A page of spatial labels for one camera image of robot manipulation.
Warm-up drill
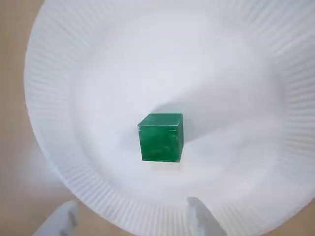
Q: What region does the white paper plate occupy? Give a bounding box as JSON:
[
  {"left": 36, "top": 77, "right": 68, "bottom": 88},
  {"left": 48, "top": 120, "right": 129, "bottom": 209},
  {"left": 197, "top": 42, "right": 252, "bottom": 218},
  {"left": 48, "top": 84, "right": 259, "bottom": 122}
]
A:
[{"left": 23, "top": 0, "right": 315, "bottom": 236}]

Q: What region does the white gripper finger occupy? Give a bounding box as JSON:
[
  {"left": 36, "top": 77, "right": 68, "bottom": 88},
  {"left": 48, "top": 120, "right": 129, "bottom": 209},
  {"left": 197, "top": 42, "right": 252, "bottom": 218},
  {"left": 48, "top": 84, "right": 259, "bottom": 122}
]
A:
[
  {"left": 31, "top": 199, "right": 80, "bottom": 236},
  {"left": 185, "top": 196, "right": 228, "bottom": 236}
]

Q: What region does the green cube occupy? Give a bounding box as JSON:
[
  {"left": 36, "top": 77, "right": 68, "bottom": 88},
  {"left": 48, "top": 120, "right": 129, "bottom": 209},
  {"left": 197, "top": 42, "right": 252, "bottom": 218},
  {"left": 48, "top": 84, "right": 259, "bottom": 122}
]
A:
[{"left": 137, "top": 113, "right": 185, "bottom": 163}]

